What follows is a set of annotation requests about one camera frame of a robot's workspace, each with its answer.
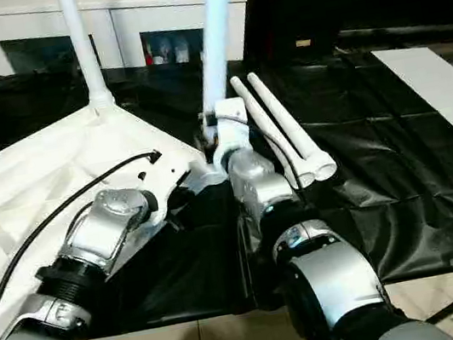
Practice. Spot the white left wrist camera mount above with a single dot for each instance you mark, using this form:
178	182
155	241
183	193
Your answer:
171	174

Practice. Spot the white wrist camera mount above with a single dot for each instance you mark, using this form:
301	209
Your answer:
230	126
171	174

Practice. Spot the white sheet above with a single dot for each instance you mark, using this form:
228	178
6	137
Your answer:
443	92

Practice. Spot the white plastic table leg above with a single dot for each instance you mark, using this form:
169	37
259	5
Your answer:
216	38
273	136
292	125
81	42

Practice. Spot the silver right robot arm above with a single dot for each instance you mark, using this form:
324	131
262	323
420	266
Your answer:
263	185

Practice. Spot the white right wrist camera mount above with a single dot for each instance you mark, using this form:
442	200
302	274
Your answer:
230	126

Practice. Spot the white plastic table top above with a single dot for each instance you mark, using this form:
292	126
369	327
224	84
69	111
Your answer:
37	174

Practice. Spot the white cabinet with glass doors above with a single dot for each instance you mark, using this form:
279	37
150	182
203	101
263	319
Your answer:
139	2

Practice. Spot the black mat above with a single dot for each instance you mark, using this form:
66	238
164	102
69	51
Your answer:
379	154

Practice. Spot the dark long rod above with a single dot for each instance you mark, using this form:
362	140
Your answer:
411	29

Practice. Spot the white jar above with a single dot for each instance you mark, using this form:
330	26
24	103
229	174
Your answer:
180	53

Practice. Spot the small yellow box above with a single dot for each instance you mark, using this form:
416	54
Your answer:
303	42

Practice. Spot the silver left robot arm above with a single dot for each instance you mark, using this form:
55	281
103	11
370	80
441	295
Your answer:
102	228

